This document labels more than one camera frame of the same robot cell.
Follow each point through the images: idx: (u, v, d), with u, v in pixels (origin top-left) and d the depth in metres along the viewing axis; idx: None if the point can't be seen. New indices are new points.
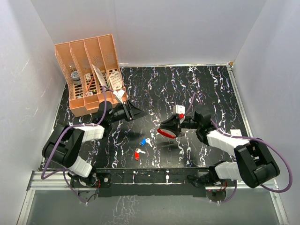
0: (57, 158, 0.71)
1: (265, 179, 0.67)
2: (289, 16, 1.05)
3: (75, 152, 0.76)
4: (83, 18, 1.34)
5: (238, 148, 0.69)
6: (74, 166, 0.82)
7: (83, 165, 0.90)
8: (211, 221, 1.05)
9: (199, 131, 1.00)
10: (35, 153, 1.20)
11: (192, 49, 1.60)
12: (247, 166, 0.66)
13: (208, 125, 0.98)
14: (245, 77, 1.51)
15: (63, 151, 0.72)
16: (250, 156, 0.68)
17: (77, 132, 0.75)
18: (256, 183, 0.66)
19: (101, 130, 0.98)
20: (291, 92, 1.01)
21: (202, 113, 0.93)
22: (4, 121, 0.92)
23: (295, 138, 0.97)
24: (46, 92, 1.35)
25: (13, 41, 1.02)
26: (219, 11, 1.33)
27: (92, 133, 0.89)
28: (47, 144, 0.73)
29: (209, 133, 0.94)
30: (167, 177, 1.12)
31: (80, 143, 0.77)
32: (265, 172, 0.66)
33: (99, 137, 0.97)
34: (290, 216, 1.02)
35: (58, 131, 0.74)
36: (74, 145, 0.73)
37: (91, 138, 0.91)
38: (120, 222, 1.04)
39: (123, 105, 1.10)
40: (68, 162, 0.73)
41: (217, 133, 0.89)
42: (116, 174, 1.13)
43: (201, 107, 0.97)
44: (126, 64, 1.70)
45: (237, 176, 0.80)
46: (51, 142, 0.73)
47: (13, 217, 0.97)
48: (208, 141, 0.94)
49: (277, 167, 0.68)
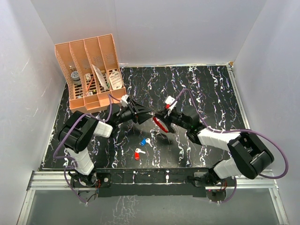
0: (70, 140, 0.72)
1: (262, 167, 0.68)
2: (289, 16, 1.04)
3: (87, 139, 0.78)
4: (83, 18, 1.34)
5: (231, 142, 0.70)
6: (82, 155, 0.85)
7: (87, 160, 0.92)
8: (211, 221, 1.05)
9: (190, 132, 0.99)
10: (35, 153, 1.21)
11: (192, 49, 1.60)
12: (243, 158, 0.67)
13: (198, 124, 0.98)
14: (245, 77, 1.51)
15: (76, 135, 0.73)
16: (243, 148, 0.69)
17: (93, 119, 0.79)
18: (255, 173, 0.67)
19: (110, 128, 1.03)
20: (291, 92, 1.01)
21: (190, 115, 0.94)
22: (4, 121, 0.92)
23: (295, 138, 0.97)
24: (46, 92, 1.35)
25: (13, 41, 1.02)
26: (219, 11, 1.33)
27: (102, 127, 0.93)
28: (63, 126, 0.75)
29: (200, 132, 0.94)
30: (167, 177, 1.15)
31: (93, 131, 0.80)
32: (260, 161, 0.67)
33: (106, 134, 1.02)
34: (290, 216, 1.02)
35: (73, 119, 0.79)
36: (88, 130, 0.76)
37: (101, 133, 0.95)
38: (120, 222, 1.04)
39: (128, 105, 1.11)
40: (79, 146, 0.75)
41: (207, 131, 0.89)
42: (116, 174, 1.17)
43: (188, 108, 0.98)
44: (126, 64, 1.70)
45: (235, 172, 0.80)
46: (67, 125, 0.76)
47: (13, 217, 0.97)
48: (201, 140, 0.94)
49: (271, 154, 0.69)
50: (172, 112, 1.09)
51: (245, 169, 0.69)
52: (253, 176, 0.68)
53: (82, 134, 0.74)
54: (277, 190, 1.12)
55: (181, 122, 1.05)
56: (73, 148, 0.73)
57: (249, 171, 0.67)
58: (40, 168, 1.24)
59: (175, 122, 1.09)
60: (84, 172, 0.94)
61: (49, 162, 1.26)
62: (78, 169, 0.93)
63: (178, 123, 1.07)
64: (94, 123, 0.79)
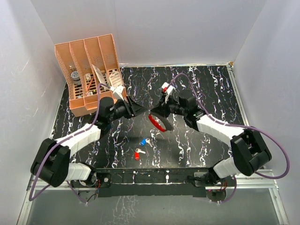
0: (44, 177, 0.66)
1: (259, 166, 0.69)
2: (289, 16, 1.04)
3: (64, 169, 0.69)
4: (83, 18, 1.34)
5: (235, 139, 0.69)
6: (68, 177, 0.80)
7: (80, 171, 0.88)
8: (211, 221, 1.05)
9: (187, 117, 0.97)
10: (35, 153, 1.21)
11: (192, 49, 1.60)
12: (243, 155, 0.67)
13: (196, 110, 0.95)
14: (245, 77, 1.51)
15: (48, 171, 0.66)
16: (245, 146, 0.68)
17: (63, 149, 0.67)
18: (251, 171, 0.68)
19: (98, 131, 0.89)
20: (291, 92, 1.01)
21: (186, 98, 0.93)
22: (4, 120, 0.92)
23: (295, 138, 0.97)
24: (46, 92, 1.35)
25: (13, 41, 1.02)
26: (219, 11, 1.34)
27: (83, 141, 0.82)
28: (34, 164, 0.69)
29: (199, 119, 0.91)
30: (167, 177, 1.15)
31: (69, 160, 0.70)
32: (258, 160, 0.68)
33: (94, 139, 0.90)
34: (290, 216, 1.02)
35: (43, 150, 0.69)
36: (59, 165, 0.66)
37: (85, 145, 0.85)
38: (120, 222, 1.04)
39: (123, 101, 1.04)
40: (56, 180, 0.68)
41: (207, 119, 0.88)
42: (116, 174, 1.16)
43: (185, 92, 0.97)
44: (126, 64, 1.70)
45: (235, 170, 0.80)
46: (38, 162, 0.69)
47: (13, 217, 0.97)
48: (198, 127, 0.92)
49: (269, 153, 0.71)
50: (169, 100, 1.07)
51: (242, 167, 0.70)
52: (249, 174, 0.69)
53: (53, 173, 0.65)
54: (277, 190, 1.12)
55: (179, 109, 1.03)
56: (49, 184, 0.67)
57: (246, 169, 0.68)
58: None
59: (173, 111, 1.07)
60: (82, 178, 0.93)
61: None
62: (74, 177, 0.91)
63: (176, 111, 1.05)
64: (65, 154, 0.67)
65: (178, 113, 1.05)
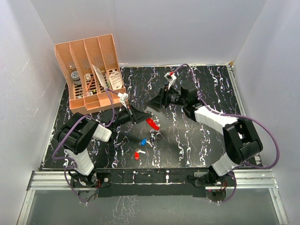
0: (69, 142, 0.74)
1: (249, 155, 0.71)
2: (290, 16, 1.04)
3: (86, 140, 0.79)
4: (83, 18, 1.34)
5: (227, 127, 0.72)
6: (82, 156, 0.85)
7: (87, 161, 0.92)
8: (211, 221, 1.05)
9: (186, 108, 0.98)
10: (36, 153, 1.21)
11: (193, 49, 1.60)
12: (234, 143, 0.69)
13: (196, 101, 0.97)
14: (245, 77, 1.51)
15: (75, 136, 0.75)
16: (236, 134, 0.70)
17: (92, 121, 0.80)
18: (241, 159, 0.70)
19: (110, 132, 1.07)
20: (291, 92, 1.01)
21: (188, 88, 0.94)
22: (4, 120, 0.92)
23: (295, 138, 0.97)
24: (46, 92, 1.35)
25: (13, 41, 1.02)
26: (220, 11, 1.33)
27: (101, 131, 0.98)
28: (63, 127, 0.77)
29: (197, 109, 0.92)
30: (167, 177, 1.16)
31: (92, 133, 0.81)
32: (249, 148, 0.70)
33: (105, 138, 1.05)
34: (290, 216, 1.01)
35: (75, 119, 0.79)
36: (87, 131, 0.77)
37: (100, 136, 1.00)
38: (120, 222, 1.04)
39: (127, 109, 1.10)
40: (79, 147, 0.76)
41: (204, 109, 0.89)
42: (116, 174, 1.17)
43: (187, 84, 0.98)
44: (126, 64, 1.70)
45: (230, 164, 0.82)
46: (67, 126, 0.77)
47: (13, 217, 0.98)
48: (196, 117, 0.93)
49: (260, 143, 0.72)
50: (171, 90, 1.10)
51: (233, 154, 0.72)
52: (239, 161, 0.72)
53: (81, 136, 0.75)
54: (277, 190, 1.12)
55: (181, 99, 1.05)
56: (72, 148, 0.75)
57: (236, 156, 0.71)
58: (41, 168, 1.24)
59: (174, 100, 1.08)
60: (84, 172, 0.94)
61: (49, 162, 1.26)
62: (78, 168, 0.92)
63: (178, 101, 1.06)
64: (94, 124, 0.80)
65: (179, 103, 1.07)
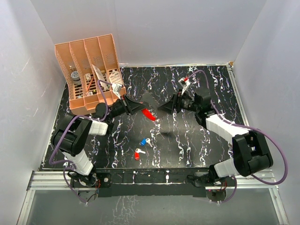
0: (65, 145, 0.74)
1: (258, 169, 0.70)
2: (290, 16, 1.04)
3: (82, 140, 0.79)
4: (83, 18, 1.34)
5: (236, 137, 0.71)
6: (80, 157, 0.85)
7: (86, 160, 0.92)
8: (211, 221, 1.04)
9: (198, 114, 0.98)
10: (35, 153, 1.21)
11: (193, 48, 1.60)
12: (243, 155, 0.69)
13: (208, 108, 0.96)
14: (245, 77, 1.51)
15: (71, 138, 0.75)
16: (246, 146, 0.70)
17: (85, 121, 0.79)
18: (249, 172, 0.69)
19: (105, 125, 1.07)
20: (291, 92, 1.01)
21: (202, 95, 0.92)
22: (4, 120, 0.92)
23: (295, 138, 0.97)
24: (46, 92, 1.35)
25: (13, 41, 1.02)
26: (219, 11, 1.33)
27: (96, 127, 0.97)
28: (57, 131, 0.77)
29: (208, 117, 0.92)
30: (167, 177, 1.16)
31: (87, 132, 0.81)
32: (258, 163, 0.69)
33: (102, 132, 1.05)
34: (290, 216, 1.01)
35: (67, 120, 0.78)
36: (81, 132, 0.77)
37: (96, 132, 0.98)
38: (120, 222, 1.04)
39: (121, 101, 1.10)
40: (76, 149, 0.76)
41: (216, 118, 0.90)
42: (116, 174, 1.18)
43: (202, 89, 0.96)
44: (126, 64, 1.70)
45: (234, 171, 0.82)
46: (61, 129, 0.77)
47: (13, 217, 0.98)
48: (207, 125, 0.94)
49: (270, 158, 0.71)
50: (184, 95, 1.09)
51: (240, 167, 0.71)
52: (246, 174, 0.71)
53: (76, 138, 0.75)
54: (277, 190, 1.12)
55: (193, 105, 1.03)
56: (69, 152, 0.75)
57: (243, 168, 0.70)
58: (40, 168, 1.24)
59: (187, 106, 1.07)
60: (84, 172, 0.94)
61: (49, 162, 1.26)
62: (77, 169, 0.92)
63: (190, 106, 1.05)
64: (88, 124, 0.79)
65: (191, 109, 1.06)
